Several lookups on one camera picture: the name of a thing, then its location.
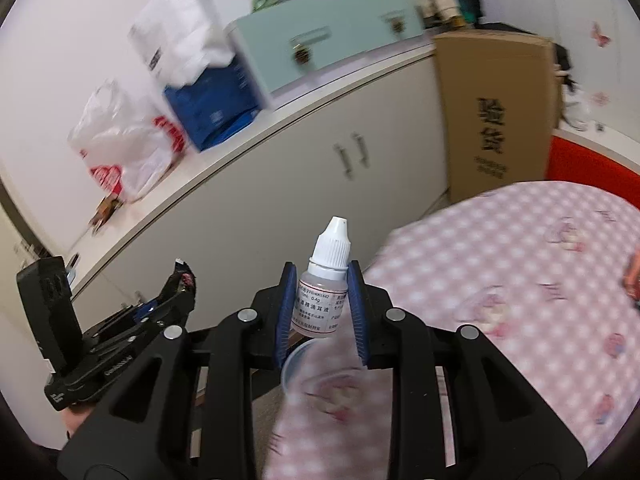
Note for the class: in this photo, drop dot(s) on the white red plastic bag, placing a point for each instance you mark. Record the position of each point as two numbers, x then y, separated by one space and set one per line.
125 145

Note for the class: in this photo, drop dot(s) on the tall cardboard box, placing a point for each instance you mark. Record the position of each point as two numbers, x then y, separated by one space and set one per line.
495 110

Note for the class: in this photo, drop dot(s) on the small brown item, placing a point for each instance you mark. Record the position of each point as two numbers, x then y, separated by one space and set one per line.
105 210

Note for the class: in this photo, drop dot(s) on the red chair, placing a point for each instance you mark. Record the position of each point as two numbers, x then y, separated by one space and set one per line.
590 160

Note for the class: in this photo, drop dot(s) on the white dropper bottle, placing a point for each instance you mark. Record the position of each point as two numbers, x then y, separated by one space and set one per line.
320 290

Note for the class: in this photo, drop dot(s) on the pink butterfly wall sticker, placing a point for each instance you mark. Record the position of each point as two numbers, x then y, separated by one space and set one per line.
601 35

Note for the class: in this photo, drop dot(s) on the white cabinet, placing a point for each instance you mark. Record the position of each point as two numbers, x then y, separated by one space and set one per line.
280 200

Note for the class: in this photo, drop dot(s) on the pink checkered cloth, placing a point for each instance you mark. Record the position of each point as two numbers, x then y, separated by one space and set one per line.
500 310

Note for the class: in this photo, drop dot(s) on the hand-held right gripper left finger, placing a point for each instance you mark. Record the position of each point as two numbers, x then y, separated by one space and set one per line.
282 307

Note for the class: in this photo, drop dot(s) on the blue bag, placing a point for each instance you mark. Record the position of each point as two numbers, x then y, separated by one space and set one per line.
215 105

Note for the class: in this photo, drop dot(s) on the white paper bag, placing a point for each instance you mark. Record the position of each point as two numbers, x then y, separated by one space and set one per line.
180 35

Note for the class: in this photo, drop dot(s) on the light green storage box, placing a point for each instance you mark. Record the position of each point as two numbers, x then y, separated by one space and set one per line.
325 40

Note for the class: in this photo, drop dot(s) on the dark wrapper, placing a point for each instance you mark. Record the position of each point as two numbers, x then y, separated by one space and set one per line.
182 275

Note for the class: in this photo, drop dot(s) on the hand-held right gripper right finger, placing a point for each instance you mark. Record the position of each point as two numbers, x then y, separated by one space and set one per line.
357 310

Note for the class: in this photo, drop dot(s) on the light blue trash bin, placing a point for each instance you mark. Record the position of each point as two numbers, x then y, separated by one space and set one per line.
292 365

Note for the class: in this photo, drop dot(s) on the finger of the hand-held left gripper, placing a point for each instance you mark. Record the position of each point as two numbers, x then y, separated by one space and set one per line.
170 305

